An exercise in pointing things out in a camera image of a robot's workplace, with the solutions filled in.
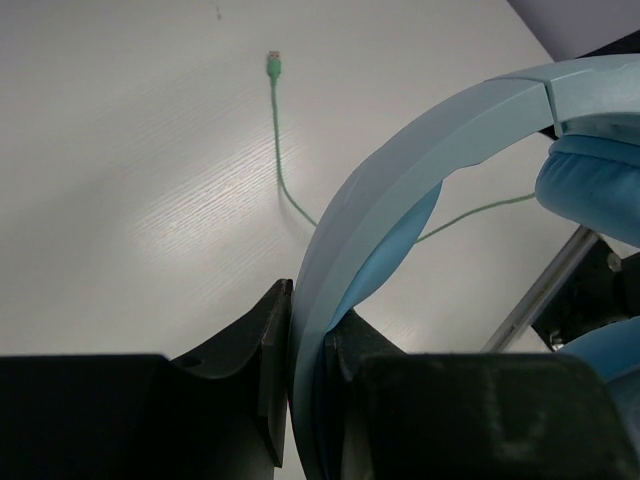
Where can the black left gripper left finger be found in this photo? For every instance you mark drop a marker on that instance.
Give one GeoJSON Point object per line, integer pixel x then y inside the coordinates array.
{"type": "Point", "coordinates": [217, 411]}

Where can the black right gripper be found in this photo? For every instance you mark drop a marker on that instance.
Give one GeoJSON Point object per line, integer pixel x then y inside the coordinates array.
{"type": "Point", "coordinates": [585, 286]}

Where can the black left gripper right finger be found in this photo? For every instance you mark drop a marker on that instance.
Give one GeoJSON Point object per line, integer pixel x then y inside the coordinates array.
{"type": "Point", "coordinates": [395, 415]}

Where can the light blue headphones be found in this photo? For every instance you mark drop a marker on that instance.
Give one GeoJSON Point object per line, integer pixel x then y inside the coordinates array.
{"type": "Point", "coordinates": [376, 216]}

